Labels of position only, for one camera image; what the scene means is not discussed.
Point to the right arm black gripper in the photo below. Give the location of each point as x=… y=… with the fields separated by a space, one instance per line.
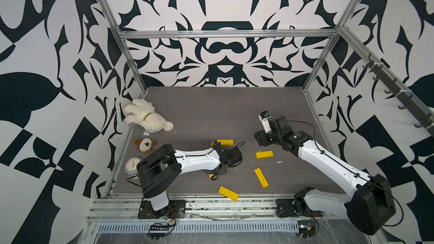
x=260 y=139

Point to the yellow block top bar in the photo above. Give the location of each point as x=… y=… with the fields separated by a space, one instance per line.
x=224 y=142

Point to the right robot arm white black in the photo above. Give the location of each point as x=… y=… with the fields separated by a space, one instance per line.
x=366 y=201

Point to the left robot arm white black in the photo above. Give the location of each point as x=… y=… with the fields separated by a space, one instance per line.
x=159 y=170

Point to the yellow block front edge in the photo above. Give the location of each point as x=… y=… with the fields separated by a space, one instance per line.
x=228 y=193

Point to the small brown white plush toy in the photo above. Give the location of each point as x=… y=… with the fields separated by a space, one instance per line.
x=145 y=145

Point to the white plush teddy bear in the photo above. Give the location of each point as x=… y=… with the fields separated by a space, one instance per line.
x=143 y=113

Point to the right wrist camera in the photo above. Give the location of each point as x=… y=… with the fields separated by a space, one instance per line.
x=264 y=119

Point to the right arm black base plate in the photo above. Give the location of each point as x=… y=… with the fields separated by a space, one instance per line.
x=290 y=208

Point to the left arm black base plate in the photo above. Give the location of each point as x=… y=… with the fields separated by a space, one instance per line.
x=175 y=209

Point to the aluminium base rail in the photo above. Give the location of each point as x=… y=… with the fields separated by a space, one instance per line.
x=128 y=207

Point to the black coat hook rail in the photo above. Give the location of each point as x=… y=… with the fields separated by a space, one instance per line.
x=408 y=98

